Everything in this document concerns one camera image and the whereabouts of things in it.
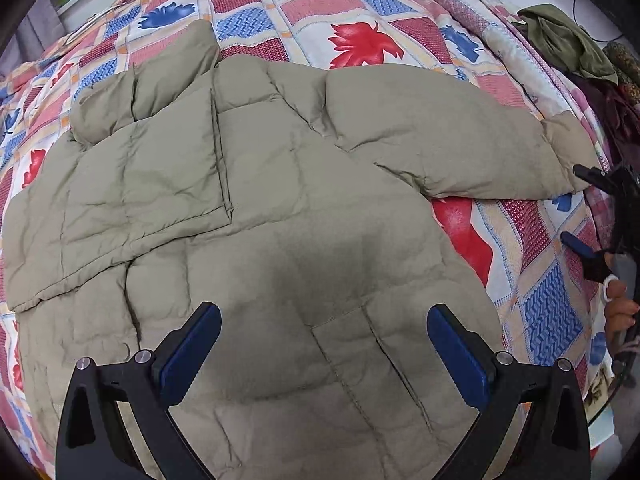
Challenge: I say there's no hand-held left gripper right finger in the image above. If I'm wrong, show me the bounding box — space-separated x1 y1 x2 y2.
426 304 591 480

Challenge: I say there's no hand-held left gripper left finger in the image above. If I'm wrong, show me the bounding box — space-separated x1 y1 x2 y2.
54 301 223 480

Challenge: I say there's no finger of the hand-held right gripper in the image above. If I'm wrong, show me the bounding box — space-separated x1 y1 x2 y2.
573 164 618 193
560 231 613 283

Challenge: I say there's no beige puffer jacket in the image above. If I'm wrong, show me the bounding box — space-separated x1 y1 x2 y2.
0 20 603 480

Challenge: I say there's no person's right hand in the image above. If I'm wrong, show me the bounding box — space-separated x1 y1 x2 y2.
602 252 640 348

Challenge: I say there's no dark maroon cloth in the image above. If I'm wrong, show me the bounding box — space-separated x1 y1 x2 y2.
575 75 640 171

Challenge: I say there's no patterned dark cloth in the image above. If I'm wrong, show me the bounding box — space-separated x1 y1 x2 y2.
602 42 640 106

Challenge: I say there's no olive green cloth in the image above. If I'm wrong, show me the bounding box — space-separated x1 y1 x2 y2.
517 4 618 86

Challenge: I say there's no white paper bag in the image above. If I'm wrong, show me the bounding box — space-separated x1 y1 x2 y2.
586 402 617 451

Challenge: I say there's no leaf print patchwork quilt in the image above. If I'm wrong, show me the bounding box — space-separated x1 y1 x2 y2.
0 0 631 480

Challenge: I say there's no grey curtain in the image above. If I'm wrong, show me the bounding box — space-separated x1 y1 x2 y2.
0 0 151 78

